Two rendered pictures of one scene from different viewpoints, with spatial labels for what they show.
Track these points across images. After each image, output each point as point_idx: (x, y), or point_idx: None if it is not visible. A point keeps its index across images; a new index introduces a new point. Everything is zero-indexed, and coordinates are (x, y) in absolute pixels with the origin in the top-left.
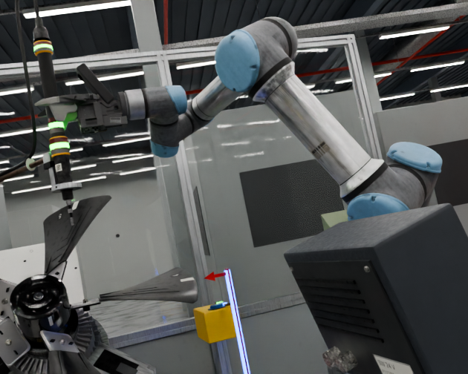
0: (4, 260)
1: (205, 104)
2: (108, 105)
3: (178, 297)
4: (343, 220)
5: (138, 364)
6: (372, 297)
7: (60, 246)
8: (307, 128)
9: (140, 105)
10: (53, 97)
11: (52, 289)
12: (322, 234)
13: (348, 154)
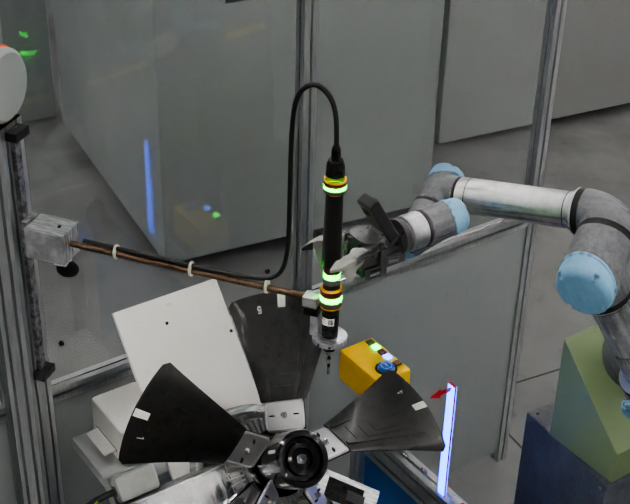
0: (142, 324)
1: (476, 210)
2: (390, 244)
3: (428, 445)
4: (585, 346)
5: (364, 490)
6: None
7: (284, 370)
8: (624, 346)
9: (425, 243)
10: (351, 261)
11: (313, 448)
12: None
13: None
